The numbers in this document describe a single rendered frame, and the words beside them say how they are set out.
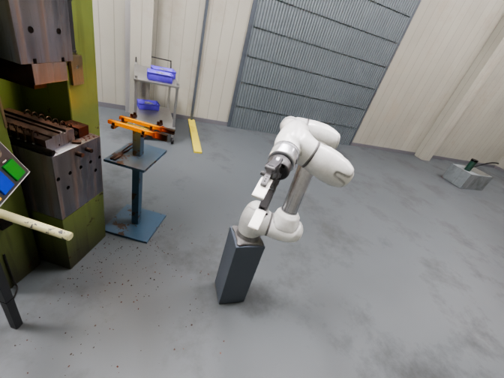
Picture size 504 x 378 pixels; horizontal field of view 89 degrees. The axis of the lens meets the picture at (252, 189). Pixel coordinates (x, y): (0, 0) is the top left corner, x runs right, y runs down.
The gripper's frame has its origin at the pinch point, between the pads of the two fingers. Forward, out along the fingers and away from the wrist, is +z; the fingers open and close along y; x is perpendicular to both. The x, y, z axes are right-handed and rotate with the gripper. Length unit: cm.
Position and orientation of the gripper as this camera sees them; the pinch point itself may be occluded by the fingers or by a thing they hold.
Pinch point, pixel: (256, 211)
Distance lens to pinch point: 67.0
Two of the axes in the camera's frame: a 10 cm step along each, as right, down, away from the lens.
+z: -3.8, 6.7, -6.3
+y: -0.8, 6.6, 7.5
